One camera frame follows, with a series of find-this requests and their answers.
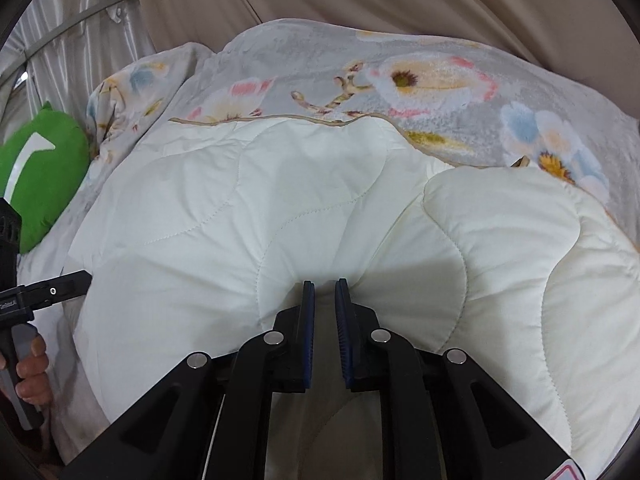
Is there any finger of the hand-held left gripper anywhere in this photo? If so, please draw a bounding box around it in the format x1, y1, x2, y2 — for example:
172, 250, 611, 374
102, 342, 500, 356
17, 269, 95, 307

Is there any white quilted jacket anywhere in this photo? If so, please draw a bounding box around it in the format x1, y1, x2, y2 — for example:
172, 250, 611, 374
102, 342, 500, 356
65, 115, 640, 480

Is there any green pillow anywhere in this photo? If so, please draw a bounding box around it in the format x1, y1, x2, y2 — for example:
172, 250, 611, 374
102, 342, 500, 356
0, 101, 92, 254

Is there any grey floral fleece blanket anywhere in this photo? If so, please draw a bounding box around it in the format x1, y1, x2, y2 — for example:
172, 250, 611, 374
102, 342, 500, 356
15, 19, 640, 461

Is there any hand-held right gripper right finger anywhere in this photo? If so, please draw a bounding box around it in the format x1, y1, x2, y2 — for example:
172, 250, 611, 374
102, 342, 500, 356
334, 278, 573, 480

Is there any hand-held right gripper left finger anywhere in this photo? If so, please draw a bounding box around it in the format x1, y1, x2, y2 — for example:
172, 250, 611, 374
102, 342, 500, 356
60, 280, 317, 480

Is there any person's left hand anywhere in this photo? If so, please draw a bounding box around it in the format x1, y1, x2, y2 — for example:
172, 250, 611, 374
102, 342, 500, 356
15, 334, 52, 407

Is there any grey metal rail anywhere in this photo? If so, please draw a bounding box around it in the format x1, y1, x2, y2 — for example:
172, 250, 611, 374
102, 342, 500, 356
17, 0, 140, 58

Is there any silver curtain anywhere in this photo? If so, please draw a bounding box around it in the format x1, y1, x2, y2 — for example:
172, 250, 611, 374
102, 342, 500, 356
0, 0, 151, 128

